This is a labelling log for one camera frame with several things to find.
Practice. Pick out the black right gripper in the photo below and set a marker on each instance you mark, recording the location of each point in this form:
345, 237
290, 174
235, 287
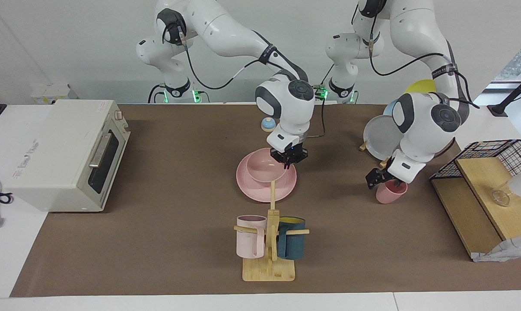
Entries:
288, 154

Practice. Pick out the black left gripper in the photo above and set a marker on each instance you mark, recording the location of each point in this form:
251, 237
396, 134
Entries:
383, 175

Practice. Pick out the pink cup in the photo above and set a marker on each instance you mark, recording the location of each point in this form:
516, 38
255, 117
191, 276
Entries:
388, 195

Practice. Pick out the pink bowl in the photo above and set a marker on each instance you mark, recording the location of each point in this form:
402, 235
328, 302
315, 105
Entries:
262, 166

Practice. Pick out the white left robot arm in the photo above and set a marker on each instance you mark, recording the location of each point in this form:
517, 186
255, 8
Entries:
420, 125

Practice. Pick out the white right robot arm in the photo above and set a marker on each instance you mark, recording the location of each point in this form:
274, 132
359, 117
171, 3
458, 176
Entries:
226, 30

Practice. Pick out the wooden plate rack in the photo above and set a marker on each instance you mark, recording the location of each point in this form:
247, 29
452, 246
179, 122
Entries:
385, 163

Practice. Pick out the pink speckled plate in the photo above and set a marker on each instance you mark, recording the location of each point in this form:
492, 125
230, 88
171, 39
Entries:
260, 190

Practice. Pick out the grey plate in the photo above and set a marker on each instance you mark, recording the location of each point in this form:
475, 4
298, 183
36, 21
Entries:
381, 138

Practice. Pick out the blue bell with wooden knob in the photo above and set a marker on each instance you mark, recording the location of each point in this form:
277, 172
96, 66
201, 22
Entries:
268, 125

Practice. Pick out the light blue plate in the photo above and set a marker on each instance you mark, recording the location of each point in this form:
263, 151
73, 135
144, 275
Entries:
390, 108

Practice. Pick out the dark teal mug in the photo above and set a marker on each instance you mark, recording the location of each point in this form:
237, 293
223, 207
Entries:
291, 244

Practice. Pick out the light pink mug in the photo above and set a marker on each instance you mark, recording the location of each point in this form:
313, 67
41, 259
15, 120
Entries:
248, 242

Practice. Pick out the yellow plate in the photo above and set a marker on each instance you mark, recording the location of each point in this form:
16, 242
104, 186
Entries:
420, 86

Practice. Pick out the wooden mug tree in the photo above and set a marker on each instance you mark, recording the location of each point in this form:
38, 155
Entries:
269, 270

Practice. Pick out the clear stemmed glass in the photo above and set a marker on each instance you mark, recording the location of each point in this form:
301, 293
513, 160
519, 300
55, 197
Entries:
501, 198

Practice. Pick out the brown table mat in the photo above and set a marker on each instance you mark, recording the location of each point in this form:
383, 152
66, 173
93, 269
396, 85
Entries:
157, 242

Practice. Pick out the white toaster oven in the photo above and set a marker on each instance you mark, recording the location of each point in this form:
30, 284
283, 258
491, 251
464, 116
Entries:
53, 151

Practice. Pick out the white power box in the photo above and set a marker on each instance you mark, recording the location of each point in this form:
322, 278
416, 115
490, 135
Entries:
53, 93

